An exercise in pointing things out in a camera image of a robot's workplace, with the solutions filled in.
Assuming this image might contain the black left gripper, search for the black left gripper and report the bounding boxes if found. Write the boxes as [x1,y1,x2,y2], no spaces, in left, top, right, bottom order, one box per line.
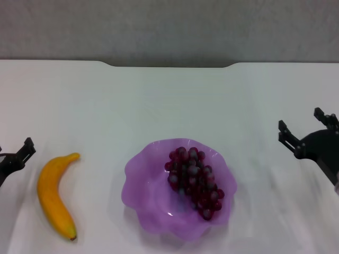
[0,137,37,187]

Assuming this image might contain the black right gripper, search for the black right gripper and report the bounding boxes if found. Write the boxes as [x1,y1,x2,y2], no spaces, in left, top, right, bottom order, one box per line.
[278,107,339,186]

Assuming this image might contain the yellow banana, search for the yellow banana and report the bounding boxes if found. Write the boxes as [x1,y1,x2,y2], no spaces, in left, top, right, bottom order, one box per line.
[37,152,81,241]

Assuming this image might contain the dark red grape bunch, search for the dark red grape bunch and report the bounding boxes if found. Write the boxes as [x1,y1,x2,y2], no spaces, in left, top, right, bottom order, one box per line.
[164,147,225,221]

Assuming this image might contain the purple translucent plastic bowl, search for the purple translucent plastic bowl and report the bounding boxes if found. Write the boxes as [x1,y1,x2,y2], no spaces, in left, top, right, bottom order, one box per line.
[121,138,238,242]

